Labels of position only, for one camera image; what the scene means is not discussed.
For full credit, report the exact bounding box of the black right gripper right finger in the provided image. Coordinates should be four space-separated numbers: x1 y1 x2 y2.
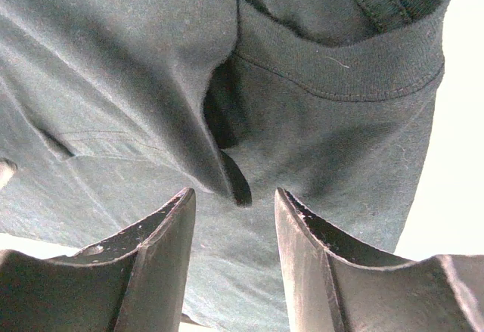
275 189 483 331

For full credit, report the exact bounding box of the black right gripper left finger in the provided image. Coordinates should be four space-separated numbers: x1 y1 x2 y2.
1 188 196 331

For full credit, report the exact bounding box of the black t shirt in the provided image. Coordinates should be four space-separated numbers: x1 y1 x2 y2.
1 0 450 331

